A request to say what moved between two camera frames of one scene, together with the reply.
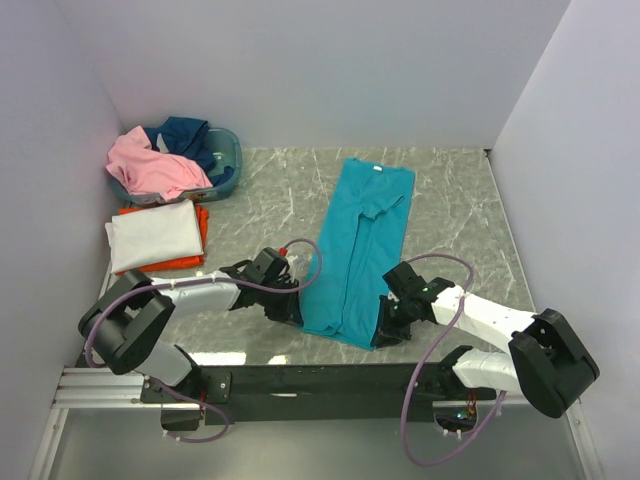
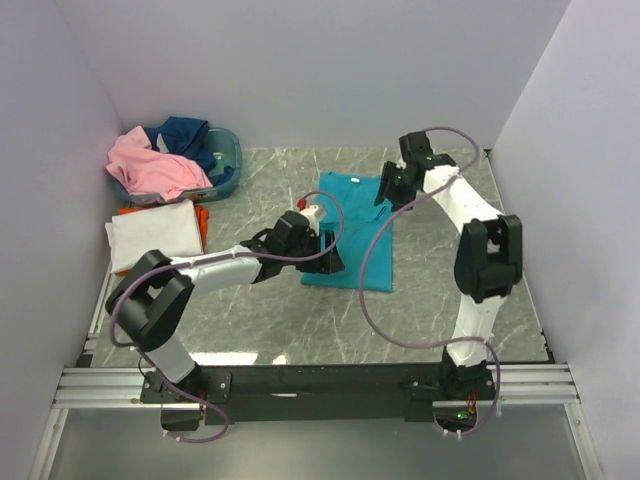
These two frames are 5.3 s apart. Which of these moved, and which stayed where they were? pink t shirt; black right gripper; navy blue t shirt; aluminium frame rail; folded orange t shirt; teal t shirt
Moved: black right gripper; teal t shirt
Stayed: folded orange t shirt; pink t shirt; aluminium frame rail; navy blue t shirt
